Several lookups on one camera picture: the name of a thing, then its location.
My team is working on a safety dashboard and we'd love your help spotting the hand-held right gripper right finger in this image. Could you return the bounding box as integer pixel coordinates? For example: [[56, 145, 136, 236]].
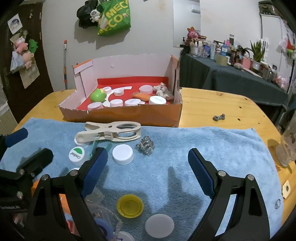
[[187, 148, 271, 241]]

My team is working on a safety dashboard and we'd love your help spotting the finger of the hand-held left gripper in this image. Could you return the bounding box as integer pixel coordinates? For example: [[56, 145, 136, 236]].
[[0, 148, 54, 183], [0, 128, 28, 151]]

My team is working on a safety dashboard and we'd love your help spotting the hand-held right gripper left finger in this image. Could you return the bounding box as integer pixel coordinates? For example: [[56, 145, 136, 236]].
[[27, 146, 109, 241]]

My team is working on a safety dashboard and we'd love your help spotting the orange cardboard box red lining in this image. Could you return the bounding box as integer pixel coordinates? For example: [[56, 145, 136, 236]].
[[58, 54, 183, 128]]

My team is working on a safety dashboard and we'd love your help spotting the large embossed white cap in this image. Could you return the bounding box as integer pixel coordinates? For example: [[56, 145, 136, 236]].
[[149, 96, 167, 105]]

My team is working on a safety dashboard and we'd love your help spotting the cream knotted rope bundle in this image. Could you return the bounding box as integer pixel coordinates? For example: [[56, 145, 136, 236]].
[[153, 82, 174, 100]]

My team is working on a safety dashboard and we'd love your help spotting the white ribbed panel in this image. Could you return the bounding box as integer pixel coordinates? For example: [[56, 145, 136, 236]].
[[0, 98, 18, 136]]

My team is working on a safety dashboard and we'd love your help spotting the white cap green label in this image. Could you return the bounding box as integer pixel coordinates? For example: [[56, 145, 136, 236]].
[[68, 146, 86, 166]]

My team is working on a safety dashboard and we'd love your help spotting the blue fluffy towel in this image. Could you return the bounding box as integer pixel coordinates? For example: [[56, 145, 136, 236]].
[[0, 117, 284, 241]]

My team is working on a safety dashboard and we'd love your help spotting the large beige clothespin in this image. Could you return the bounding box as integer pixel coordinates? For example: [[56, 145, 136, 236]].
[[75, 121, 142, 146]]

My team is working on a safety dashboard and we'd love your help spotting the yellow bottle cap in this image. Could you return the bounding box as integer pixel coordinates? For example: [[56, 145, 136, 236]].
[[117, 194, 144, 218]]

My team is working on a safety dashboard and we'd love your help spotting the blue round disc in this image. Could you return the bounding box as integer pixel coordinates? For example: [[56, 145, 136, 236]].
[[94, 219, 114, 240]]

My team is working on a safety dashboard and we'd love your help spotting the beige paper sheet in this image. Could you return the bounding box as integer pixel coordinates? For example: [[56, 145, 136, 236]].
[[20, 62, 40, 89]]

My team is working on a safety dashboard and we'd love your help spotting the flat white lid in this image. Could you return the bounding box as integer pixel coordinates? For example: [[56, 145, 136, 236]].
[[145, 214, 175, 238]]

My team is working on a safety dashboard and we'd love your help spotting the dark wooden door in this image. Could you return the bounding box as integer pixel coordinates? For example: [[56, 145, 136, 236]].
[[0, 5, 54, 131]]

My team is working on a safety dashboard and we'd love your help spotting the green round toy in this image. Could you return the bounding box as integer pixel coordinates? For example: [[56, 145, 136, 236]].
[[90, 88, 107, 102]]

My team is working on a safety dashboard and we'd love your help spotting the pink plush doll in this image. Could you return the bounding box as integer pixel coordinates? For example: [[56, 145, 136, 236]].
[[14, 37, 35, 69]]

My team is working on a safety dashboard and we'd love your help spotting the broom stick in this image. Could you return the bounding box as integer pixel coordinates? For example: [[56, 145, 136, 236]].
[[63, 40, 69, 90]]

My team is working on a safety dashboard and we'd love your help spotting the small beige tag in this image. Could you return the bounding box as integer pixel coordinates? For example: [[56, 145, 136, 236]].
[[282, 180, 291, 199]]

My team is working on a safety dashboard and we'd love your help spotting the clear glass jar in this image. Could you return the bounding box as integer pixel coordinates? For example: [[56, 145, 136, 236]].
[[275, 111, 296, 168]]

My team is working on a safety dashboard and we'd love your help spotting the dark cloth covered table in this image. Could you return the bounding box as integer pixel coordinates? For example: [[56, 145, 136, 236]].
[[179, 53, 289, 122]]

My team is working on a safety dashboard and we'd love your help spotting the round photo sticker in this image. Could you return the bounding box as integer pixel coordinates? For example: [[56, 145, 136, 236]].
[[8, 13, 22, 33]]

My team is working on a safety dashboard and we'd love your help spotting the metal pot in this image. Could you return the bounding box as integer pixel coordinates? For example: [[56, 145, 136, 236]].
[[262, 64, 278, 81]]

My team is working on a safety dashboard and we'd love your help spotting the group of cosmetic bottles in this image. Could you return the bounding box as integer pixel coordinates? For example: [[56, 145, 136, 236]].
[[182, 34, 242, 66]]

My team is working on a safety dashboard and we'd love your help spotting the potted green plant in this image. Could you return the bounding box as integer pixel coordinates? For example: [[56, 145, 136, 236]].
[[250, 39, 267, 70]]

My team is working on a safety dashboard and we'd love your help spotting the black plastic bag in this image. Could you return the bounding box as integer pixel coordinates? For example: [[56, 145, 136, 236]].
[[76, 0, 105, 29]]

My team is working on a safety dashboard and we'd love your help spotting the pink plush rabbit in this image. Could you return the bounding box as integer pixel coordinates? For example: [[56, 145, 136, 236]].
[[187, 27, 200, 40]]

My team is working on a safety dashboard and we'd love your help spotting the watermelon decoration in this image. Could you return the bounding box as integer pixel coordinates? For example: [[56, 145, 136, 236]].
[[285, 38, 296, 57]]

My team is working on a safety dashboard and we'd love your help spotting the white refrigerator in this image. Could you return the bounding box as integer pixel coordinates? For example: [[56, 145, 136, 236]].
[[259, 11, 290, 79]]

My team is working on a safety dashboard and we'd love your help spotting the silver metal chain pile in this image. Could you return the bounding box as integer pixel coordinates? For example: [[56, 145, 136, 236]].
[[136, 136, 154, 156]]

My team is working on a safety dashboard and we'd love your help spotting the salmon plastic frame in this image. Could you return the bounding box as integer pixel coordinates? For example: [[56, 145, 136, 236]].
[[65, 220, 76, 234]]

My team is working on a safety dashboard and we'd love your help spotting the white plush keychain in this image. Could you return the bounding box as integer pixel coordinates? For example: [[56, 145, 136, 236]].
[[90, 9, 101, 23]]

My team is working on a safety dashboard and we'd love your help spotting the wall mirror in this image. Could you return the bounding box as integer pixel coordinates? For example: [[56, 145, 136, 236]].
[[173, 0, 201, 48]]

